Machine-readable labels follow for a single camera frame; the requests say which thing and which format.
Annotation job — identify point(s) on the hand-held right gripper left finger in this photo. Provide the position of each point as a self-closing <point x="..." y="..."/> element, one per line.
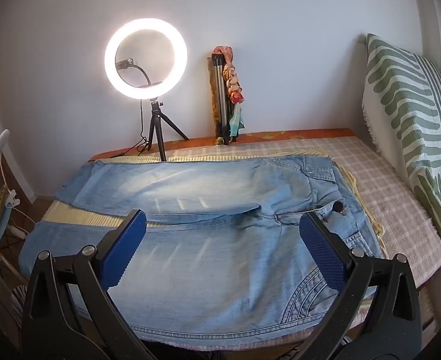
<point x="125" y="247"/>

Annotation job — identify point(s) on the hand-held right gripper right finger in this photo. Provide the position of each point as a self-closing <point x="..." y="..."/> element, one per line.
<point x="323" y="251"/>

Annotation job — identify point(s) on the light blue denim pants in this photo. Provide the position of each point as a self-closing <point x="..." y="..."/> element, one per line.
<point x="224" y="255"/>

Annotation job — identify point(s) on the yellow striped blanket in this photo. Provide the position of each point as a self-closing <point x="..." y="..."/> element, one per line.
<point x="85" y="213"/>

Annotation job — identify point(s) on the pale checked bedspread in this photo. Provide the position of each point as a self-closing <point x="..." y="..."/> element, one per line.
<point x="385" y="202"/>

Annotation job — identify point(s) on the small black tripod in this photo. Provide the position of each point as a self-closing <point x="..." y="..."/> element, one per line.
<point x="157" y="127"/>

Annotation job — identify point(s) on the white clip lamp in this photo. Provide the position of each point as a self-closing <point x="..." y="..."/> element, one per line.
<point x="3" y="137"/>

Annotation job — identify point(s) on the green patterned white pillow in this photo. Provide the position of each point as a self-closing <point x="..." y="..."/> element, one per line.
<point x="404" y="93"/>

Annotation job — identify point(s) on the folded silver tripod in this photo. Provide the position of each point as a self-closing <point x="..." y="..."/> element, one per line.
<point x="220" y="93"/>

